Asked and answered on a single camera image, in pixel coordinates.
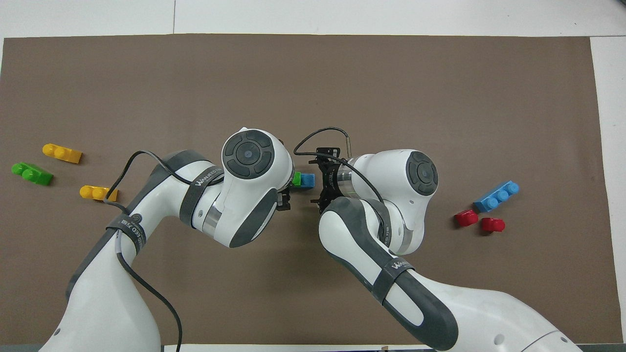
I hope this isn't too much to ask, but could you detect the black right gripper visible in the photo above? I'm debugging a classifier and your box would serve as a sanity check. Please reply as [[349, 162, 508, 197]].
[[309, 147, 344, 216]]

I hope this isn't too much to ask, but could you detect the blue long toy block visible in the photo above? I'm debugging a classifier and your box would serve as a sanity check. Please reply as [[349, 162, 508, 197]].
[[473, 180, 520, 213]]

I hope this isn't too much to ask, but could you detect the yellow two-stud toy block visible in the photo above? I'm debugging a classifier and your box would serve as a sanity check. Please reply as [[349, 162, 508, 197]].
[[80, 185, 119, 202], [42, 143, 83, 164]]

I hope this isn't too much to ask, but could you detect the brown table mat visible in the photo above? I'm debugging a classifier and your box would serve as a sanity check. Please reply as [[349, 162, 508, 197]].
[[0, 33, 624, 346]]

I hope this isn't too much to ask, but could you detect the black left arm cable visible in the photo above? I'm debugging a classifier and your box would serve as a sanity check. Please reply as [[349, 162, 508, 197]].
[[104, 150, 226, 352]]

